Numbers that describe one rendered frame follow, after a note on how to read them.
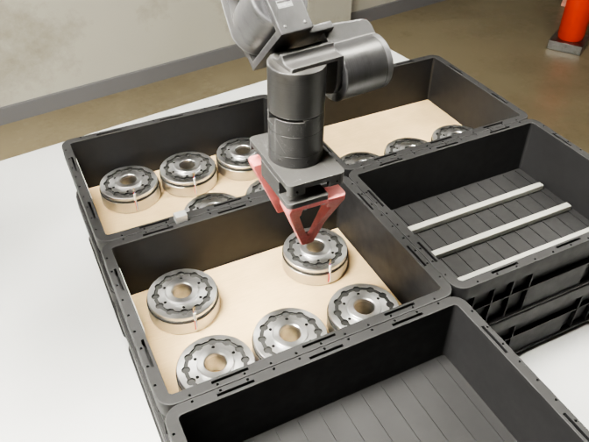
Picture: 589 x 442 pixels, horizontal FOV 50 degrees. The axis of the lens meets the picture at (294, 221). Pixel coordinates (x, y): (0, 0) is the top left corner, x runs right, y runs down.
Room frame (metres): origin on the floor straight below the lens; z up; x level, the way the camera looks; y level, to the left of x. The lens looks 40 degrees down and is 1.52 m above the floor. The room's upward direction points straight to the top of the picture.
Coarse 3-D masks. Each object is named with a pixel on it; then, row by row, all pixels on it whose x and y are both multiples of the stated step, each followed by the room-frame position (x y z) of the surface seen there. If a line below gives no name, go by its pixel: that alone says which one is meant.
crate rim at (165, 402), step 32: (352, 192) 0.78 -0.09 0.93; (192, 224) 0.71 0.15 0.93; (384, 224) 0.70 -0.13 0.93; (416, 256) 0.64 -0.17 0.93; (448, 288) 0.57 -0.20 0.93; (128, 320) 0.52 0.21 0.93; (384, 320) 0.52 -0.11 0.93; (288, 352) 0.47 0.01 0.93; (160, 384) 0.42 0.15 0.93; (224, 384) 0.42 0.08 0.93
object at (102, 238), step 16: (256, 96) 1.09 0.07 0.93; (192, 112) 1.03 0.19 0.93; (208, 112) 1.03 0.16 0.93; (128, 128) 0.97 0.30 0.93; (144, 128) 0.98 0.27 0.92; (64, 144) 0.92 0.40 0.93; (80, 176) 0.82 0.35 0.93; (80, 192) 0.78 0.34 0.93; (256, 192) 0.78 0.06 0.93; (208, 208) 0.74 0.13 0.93; (96, 224) 0.70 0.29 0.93; (160, 224) 0.70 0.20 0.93; (96, 240) 0.67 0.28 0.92
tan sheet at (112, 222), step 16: (96, 192) 0.91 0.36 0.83; (160, 192) 0.91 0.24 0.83; (208, 192) 0.91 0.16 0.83; (224, 192) 0.91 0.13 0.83; (240, 192) 0.91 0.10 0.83; (96, 208) 0.87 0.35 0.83; (160, 208) 0.87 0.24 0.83; (176, 208) 0.87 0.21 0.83; (112, 224) 0.82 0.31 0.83; (128, 224) 0.82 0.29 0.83; (144, 224) 0.82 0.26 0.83
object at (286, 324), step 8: (288, 320) 0.57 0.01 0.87; (296, 320) 0.57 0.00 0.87; (280, 328) 0.56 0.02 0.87; (296, 328) 0.56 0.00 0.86; (304, 328) 0.56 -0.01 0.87; (272, 336) 0.55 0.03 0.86; (304, 336) 0.55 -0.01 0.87; (280, 344) 0.53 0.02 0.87; (288, 344) 0.53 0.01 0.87; (296, 344) 0.53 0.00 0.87
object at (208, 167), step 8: (184, 152) 1.00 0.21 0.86; (192, 152) 1.00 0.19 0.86; (168, 160) 0.97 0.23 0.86; (176, 160) 0.97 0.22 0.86; (200, 160) 0.97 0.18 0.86; (208, 160) 0.97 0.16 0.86; (160, 168) 0.94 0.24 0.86; (168, 168) 0.94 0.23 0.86; (200, 168) 0.94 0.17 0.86; (208, 168) 0.95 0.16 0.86; (168, 176) 0.92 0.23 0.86; (176, 176) 0.92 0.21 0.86; (184, 176) 0.92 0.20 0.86; (192, 176) 0.92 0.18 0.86; (200, 176) 0.92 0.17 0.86; (208, 176) 0.92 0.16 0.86; (176, 184) 0.90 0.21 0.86; (184, 184) 0.90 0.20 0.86; (192, 184) 0.90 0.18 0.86
